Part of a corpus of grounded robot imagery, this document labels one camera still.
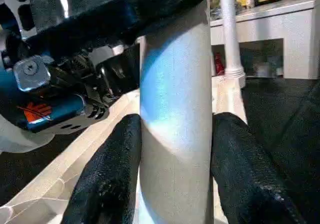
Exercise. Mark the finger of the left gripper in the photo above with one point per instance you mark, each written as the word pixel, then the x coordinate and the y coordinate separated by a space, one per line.
pixel 125 3

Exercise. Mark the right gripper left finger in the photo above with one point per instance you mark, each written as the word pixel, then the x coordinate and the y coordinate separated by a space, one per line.
pixel 107 179

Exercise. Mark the white plastic table top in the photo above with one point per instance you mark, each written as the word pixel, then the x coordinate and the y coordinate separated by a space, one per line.
pixel 50 174

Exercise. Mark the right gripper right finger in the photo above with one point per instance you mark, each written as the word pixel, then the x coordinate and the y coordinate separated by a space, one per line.
pixel 250 179

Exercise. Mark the white plastic table leg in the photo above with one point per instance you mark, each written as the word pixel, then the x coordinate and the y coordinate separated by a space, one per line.
pixel 229 28
pixel 175 108

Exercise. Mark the red bottle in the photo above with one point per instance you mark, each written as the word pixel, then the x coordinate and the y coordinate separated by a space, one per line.
pixel 218 63

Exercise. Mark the black work mat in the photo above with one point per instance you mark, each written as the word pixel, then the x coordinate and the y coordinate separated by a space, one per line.
pixel 280 119

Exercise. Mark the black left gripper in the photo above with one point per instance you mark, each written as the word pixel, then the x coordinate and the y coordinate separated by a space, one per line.
pixel 65 88

